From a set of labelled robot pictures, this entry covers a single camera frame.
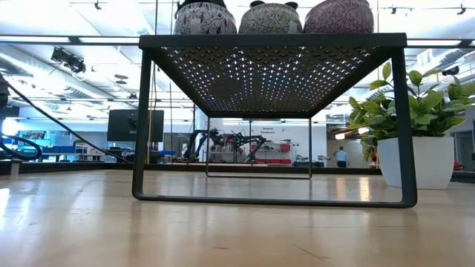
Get white leaf-patterned candle tin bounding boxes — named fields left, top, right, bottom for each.
left=173, top=1, right=238, bottom=36

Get red storage bins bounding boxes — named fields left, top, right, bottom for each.
left=255, top=142, right=293, bottom=165

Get black perforated metal shelf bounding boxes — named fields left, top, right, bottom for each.
left=131, top=32, right=419, bottom=209

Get person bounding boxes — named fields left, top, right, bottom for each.
left=333, top=145, right=350, bottom=168

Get green potted plant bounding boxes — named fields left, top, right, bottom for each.
left=347, top=61, right=475, bottom=191

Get blue background workbench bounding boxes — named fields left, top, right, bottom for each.
left=14, top=129, right=107, bottom=163

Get black ceiling-mounted device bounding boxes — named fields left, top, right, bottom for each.
left=50, top=47, right=87, bottom=74

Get black wall monitor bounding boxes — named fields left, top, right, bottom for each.
left=107, top=109, right=165, bottom=143

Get black slanting cable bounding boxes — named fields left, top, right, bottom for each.
left=5, top=81, right=131, bottom=164

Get black looped hose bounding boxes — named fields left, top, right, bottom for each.
left=0, top=132, right=44, bottom=162

